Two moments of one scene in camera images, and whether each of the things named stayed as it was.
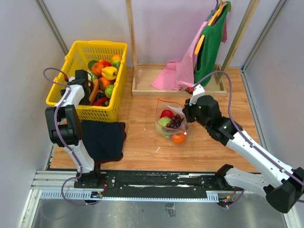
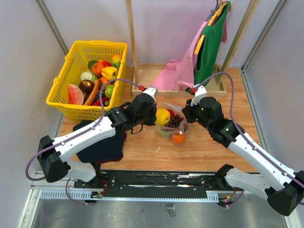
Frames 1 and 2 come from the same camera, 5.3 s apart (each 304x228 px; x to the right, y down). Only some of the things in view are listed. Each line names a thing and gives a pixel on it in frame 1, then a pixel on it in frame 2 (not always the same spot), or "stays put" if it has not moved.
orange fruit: x=179 y=138 stays put
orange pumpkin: x=97 y=69 stays put
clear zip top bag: x=171 y=122 stays put
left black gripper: x=85 y=101 → x=151 y=122
